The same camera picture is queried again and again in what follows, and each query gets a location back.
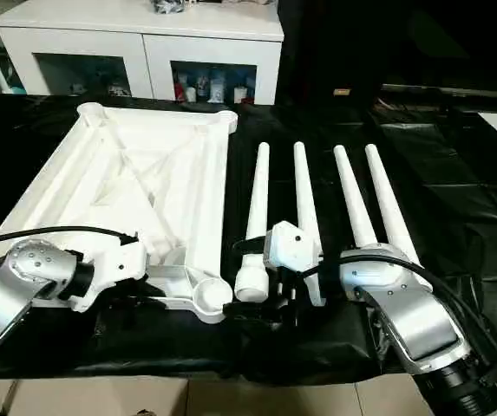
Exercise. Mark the white plastic table leg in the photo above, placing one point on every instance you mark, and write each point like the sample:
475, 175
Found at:
356, 199
391, 208
307, 191
255, 199

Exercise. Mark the white plastic table top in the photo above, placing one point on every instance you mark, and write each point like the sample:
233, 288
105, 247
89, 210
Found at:
127, 191

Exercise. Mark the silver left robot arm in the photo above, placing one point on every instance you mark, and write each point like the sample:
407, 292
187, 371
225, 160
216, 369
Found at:
14, 286

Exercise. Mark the white capped bottle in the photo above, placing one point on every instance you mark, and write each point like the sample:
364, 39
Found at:
240, 92

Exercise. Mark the small white jar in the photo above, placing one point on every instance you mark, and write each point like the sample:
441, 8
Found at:
192, 94

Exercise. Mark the tall clear bottle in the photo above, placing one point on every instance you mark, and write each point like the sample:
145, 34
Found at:
218, 87

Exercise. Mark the small yellow tag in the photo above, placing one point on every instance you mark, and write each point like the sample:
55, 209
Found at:
342, 91

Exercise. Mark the black plastic mat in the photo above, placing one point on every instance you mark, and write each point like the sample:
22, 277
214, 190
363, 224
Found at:
456, 217

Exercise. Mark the white cabinet with glass doors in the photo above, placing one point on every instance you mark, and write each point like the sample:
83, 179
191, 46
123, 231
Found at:
144, 35

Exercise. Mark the small dark grey bundle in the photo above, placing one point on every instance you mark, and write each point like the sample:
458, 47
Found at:
167, 5

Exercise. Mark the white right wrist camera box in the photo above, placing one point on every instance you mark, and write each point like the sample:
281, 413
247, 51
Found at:
293, 245

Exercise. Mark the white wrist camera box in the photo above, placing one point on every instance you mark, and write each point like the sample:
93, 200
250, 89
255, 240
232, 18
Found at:
114, 269
293, 245

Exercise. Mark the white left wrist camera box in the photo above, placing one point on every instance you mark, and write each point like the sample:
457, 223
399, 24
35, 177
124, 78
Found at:
114, 269

